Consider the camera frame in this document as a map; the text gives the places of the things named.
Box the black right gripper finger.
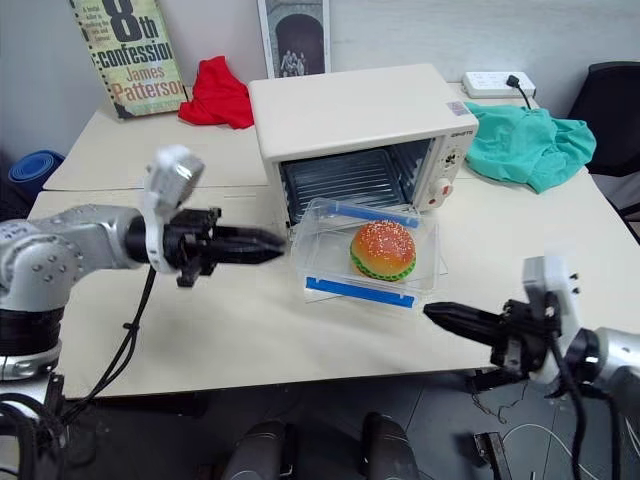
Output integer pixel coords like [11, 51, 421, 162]
[423, 301, 507, 329]
[426, 315, 502, 348]

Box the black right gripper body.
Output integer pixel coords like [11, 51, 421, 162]
[489, 291, 562, 382]

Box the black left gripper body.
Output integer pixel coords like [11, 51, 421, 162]
[162, 206, 224, 289]

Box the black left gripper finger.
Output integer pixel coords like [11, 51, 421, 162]
[212, 227, 288, 250]
[212, 245, 287, 267]

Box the clear container with blue clips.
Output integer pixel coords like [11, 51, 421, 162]
[290, 196, 450, 312]

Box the white and red oven knob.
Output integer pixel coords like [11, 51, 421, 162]
[428, 177, 454, 212]

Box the white patterned oven knob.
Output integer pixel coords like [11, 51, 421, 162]
[439, 146, 464, 176]

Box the cream toaster oven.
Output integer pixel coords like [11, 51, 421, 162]
[247, 62, 481, 237]

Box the toy hamburger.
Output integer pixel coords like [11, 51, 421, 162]
[349, 220, 418, 284]

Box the dark rounded shape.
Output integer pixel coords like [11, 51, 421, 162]
[221, 419, 287, 480]
[361, 411, 420, 480]

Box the red cloth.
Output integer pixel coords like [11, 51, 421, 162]
[177, 55, 256, 131]

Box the blue rolled foam mat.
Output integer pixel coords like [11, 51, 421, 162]
[7, 150, 67, 184]

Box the green cloth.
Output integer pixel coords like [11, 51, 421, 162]
[464, 101, 598, 195]

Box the James Patterson paperback book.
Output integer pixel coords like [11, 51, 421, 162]
[68, 0, 194, 122]

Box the framed black and white photo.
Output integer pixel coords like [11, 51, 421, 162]
[256, 0, 333, 80]

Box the white power strip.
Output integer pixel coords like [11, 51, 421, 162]
[461, 70, 539, 100]

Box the black office chair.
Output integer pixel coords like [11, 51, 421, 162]
[568, 60, 640, 222]

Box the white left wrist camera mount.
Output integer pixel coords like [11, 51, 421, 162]
[141, 144, 207, 275]

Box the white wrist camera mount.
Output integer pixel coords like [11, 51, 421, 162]
[521, 255, 582, 387]
[141, 144, 207, 275]

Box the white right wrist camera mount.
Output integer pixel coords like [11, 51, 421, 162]
[521, 255, 582, 387]

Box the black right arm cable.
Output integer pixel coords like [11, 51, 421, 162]
[548, 334, 624, 480]

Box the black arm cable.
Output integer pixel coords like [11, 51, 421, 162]
[548, 334, 624, 480]
[63, 268, 157, 417]

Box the thin white floor wire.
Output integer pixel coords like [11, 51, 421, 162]
[502, 422, 579, 480]

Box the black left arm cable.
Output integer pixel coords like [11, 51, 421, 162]
[63, 268, 157, 417]

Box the black bracket on floor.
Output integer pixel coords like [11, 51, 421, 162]
[471, 431, 517, 480]

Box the black plug with cable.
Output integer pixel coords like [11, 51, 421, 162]
[505, 74, 535, 110]

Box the black cable bundle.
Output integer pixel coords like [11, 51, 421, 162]
[0, 372, 69, 480]

